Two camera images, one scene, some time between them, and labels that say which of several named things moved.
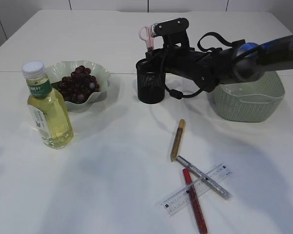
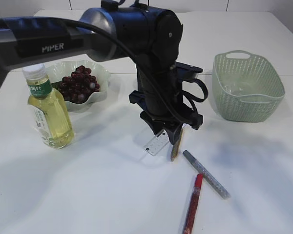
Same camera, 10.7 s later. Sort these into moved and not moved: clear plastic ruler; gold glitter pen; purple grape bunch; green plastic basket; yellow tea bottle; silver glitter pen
Moved: silver glitter pen; clear plastic ruler
Not moved: green plastic basket; yellow tea bottle; gold glitter pen; purple grape bunch
